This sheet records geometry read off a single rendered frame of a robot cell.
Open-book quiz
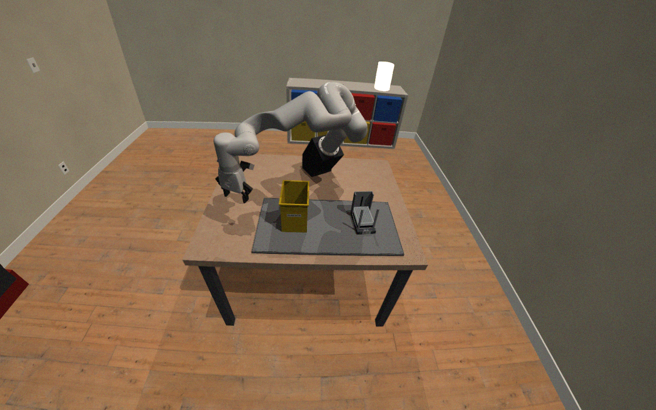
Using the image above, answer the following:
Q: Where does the yellow plastics bin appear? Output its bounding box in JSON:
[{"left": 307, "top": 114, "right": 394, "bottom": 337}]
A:
[{"left": 279, "top": 180, "right": 309, "bottom": 232}]

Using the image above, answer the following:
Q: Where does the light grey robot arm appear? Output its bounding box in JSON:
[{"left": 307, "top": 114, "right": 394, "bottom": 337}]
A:
[{"left": 214, "top": 82, "right": 367, "bottom": 173}]

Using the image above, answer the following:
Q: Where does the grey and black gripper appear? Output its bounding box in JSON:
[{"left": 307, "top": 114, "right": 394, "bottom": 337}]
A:
[{"left": 215, "top": 167, "right": 253, "bottom": 203}]

